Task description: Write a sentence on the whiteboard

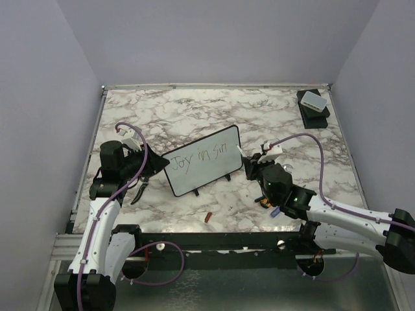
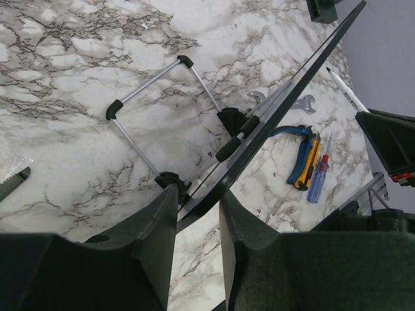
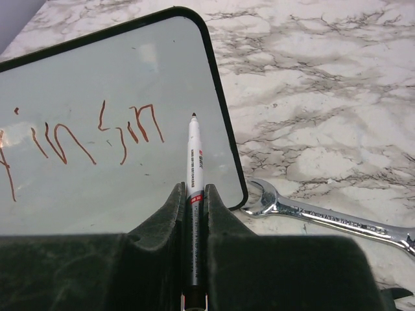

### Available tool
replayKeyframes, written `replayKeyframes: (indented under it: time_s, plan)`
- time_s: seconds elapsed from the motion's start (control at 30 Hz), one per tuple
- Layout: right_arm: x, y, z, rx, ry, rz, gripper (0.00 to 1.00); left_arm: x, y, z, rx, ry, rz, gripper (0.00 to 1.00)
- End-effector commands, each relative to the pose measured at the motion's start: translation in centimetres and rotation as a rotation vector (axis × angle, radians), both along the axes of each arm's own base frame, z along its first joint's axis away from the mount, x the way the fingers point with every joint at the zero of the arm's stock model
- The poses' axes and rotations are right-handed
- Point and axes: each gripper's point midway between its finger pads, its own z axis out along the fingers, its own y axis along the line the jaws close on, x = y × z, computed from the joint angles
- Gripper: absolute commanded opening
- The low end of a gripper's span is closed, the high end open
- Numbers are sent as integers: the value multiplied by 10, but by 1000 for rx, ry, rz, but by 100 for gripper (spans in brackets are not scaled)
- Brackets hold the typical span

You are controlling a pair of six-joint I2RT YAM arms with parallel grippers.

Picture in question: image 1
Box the blue red screwdriver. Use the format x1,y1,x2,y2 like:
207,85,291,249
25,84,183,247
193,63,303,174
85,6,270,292
270,207,281,218

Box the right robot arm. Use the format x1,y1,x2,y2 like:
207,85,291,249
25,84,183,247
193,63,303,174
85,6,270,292
242,154,414,275

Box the blue handled pliers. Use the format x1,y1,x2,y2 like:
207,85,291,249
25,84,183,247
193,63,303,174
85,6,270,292
254,195,266,203

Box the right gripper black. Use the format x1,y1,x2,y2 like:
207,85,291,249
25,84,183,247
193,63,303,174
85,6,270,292
244,152,276,203

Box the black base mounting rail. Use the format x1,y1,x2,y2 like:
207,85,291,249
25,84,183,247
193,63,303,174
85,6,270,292
64,223,338,271

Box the white whiteboard marker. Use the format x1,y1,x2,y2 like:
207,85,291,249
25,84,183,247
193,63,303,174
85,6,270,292
236,145,247,158

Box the yellow utility knife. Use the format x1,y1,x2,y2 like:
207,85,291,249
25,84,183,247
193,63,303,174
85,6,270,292
258,198,273,209

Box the small black-framed whiteboard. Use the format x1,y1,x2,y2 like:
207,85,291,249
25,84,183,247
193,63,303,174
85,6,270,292
162,125,243,197

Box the red marker cap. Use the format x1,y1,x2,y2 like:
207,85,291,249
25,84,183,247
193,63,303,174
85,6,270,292
204,212,213,223

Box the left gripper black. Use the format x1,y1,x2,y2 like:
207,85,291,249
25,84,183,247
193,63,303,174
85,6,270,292
121,143,170,179

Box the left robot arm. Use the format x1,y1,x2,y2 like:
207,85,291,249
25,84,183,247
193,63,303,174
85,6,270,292
54,141,170,310

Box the white small box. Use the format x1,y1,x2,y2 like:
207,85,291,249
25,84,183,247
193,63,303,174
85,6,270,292
300,91,327,113

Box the black wire stripper pliers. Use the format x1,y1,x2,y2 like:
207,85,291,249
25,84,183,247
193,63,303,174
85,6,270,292
130,176,150,205

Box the black flat box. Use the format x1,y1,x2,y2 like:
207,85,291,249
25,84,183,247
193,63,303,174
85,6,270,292
296,89,330,129

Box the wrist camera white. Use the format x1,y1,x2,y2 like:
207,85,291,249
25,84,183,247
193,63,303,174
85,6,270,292
117,128,142,151
258,141,283,163

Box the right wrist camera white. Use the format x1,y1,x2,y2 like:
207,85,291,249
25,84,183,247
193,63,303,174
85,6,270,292
258,141,283,163

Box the silver combination wrench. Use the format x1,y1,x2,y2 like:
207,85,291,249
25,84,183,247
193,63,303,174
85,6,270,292
283,165,293,174

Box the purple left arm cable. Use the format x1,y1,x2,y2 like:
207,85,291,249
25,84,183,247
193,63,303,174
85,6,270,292
77,121,148,311

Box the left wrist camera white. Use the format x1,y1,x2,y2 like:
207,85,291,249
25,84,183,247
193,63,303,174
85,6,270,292
117,128,142,151

